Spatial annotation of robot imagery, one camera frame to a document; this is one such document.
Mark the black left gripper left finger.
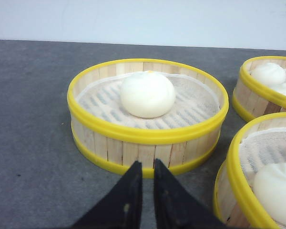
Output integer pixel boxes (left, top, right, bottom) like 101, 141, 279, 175
72, 161, 143, 229

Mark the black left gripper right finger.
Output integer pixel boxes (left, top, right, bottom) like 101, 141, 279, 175
153, 159, 225, 229

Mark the bamboo steamer with one bun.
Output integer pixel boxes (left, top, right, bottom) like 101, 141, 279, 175
67, 58, 229, 178

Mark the bamboo steamer basket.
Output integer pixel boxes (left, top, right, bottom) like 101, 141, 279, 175
214, 112, 286, 229
232, 56, 286, 122

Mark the white bun in near steamer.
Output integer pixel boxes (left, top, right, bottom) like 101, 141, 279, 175
253, 163, 286, 225

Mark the white bun in steamer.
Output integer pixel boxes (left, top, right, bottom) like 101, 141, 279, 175
253, 163, 286, 225
251, 62, 286, 86

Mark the white steamer liner cloth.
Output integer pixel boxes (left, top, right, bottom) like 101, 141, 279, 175
76, 73, 221, 129

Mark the liner cloth in near steamer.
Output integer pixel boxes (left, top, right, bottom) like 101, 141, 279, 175
239, 127, 286, 187

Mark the white steamed bun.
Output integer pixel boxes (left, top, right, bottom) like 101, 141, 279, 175
120, 71, 176, 118

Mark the white bun in far steamer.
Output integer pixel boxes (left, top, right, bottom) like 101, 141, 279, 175
251, 62, 286, 86

